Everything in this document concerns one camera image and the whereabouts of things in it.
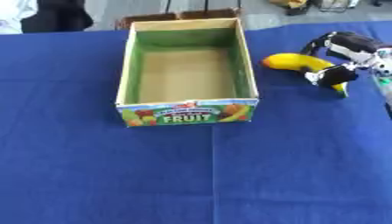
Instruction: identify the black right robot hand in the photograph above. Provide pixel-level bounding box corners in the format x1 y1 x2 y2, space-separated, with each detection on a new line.
298 31 392 88

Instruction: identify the yellow toy banana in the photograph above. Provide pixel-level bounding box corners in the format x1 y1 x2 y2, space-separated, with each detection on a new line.
260 52 351 99

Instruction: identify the tan cardboard box green inside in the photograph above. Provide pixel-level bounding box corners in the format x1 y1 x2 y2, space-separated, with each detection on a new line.
115 17 261 128

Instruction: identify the dark bag on floor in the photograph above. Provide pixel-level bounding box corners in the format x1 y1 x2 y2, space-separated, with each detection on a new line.
268 0 314 17

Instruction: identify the brown wooden chair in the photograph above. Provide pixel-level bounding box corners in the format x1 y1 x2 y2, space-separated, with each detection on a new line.
115 0 244 31

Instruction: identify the person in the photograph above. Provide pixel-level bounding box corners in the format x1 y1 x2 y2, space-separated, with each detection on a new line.
0 0 95 35

